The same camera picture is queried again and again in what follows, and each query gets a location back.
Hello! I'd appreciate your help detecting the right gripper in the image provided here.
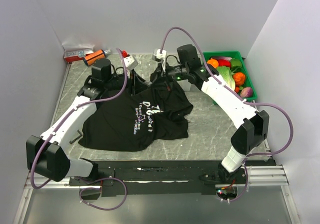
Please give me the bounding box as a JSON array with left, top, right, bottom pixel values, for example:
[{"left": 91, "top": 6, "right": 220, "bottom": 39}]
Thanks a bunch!
[{"left": 150, "top": 61, "right": 188, "bottom": 92}]

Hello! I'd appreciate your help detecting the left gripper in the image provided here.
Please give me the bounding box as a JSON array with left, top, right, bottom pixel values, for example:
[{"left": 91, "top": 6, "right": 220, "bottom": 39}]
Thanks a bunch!
[{"left": 104, "top": 68, "right": 151, "bottom": 96}]

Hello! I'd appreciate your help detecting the black printed t-shirt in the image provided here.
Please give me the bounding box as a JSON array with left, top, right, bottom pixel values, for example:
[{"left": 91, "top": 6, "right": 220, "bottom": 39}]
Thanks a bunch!
[{"left": 78, "top": 81, "right": 194, "bottom": 152}]

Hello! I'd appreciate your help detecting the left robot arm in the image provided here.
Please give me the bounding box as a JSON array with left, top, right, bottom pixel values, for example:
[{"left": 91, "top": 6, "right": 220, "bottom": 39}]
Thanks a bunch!
[{"left": 26, "top": 56, "right": 138, "bottom": 185}]

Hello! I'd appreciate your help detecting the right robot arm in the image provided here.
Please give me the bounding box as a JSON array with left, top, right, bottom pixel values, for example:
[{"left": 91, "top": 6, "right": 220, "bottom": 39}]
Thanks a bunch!
[{"left": 161, "top": 44, "right": 270, "bottom": 184}]

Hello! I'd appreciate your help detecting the white rectangular bottle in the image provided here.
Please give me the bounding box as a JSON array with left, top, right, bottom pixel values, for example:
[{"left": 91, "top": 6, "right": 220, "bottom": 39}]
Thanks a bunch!
[{"left": 178, "top": 80, "right": 192, "bottom": 92}]

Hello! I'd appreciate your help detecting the toy orange fruit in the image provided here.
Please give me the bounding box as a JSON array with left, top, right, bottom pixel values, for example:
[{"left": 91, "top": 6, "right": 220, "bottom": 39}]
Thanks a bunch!
[{"left": 207, "top": 59, "right": 219, "bottom": 69}]

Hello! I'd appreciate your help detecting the orange cylindrical bottle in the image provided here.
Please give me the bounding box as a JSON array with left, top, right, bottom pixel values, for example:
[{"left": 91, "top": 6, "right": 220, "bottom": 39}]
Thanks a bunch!
[{"left": 83, "top": 49, "right": 111, "bottom": 66}]

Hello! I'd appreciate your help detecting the toy red bell pepper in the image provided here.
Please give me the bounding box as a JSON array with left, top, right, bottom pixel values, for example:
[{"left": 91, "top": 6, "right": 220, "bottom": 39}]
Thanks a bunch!
[{"left": 218, "top": 59, "right": 231, "bottom": 68}]

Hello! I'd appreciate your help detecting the toy napa cabbage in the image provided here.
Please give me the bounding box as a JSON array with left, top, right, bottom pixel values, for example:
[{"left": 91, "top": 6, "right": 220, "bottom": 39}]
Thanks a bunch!
[{"left": 217, "top": 66, "right": 236, "bottom": 91}]

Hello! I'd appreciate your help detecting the red white box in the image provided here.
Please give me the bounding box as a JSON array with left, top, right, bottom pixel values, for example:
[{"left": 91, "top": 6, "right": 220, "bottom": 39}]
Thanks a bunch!
[{"left": 63, "top": 45, "right": 94, "bottom": 63}]

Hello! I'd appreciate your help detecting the toy green bell pepper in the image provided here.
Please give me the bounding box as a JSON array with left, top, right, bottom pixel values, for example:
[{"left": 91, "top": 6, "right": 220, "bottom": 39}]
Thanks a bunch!
[{"left": 230, "top": 58, "right": 243, "bottom": 71}]

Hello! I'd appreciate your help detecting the green plastic tray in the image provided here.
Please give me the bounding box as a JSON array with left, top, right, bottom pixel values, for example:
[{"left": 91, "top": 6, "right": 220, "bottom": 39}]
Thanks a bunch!
[{"left": 202, "top": 50, "right": 258, "bottom": 105}]

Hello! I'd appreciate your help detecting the toy orange bumpy pumpkin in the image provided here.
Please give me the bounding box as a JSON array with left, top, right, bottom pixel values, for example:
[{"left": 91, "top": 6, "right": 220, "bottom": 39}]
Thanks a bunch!
[{"left": 232, "top": 72, "right": 246, "bottom": 87}]

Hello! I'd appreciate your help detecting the toy purple onion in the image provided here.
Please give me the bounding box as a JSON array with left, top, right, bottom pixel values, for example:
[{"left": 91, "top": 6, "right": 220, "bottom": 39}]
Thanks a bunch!
[{"left": 240, "top": 87, "right": 254, "bottom": 98}]

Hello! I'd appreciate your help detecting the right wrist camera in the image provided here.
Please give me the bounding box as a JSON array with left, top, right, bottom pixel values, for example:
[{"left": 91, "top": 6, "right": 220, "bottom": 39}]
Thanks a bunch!
[{"left": 152, "top": 49, "right": 167, "bottom": 62}]

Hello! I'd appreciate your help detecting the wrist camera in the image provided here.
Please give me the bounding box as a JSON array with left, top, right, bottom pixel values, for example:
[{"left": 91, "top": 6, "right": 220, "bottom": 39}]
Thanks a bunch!
[
  {"left": 121, "top": 50, "right": 138, "bottom": 71},
  {"left": 152, "top": 49, "right": 167, "bottom": 62}
]

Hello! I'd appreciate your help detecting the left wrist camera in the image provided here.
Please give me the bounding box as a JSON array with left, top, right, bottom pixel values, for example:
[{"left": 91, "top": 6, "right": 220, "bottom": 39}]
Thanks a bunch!
[{"left": 121, "top": 50, "right": 138, "bottom": 71}]

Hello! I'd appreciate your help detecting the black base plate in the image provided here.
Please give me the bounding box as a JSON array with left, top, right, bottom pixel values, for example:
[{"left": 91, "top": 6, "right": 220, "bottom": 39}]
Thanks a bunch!
[{"left": 69, "top": 160, "right": 248, "bottom": 197}]

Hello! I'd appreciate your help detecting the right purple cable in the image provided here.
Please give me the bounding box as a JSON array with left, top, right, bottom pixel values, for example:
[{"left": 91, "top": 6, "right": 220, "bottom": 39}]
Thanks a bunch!
[{"left": 161, "top": 26, "right": 295, "bottom": 205}]

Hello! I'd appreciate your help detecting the aluminium rail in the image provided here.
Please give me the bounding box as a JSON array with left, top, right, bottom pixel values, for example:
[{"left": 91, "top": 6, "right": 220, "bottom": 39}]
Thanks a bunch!
[{"left": 23, "top": 165, "right": 290, "bottom": 190}]

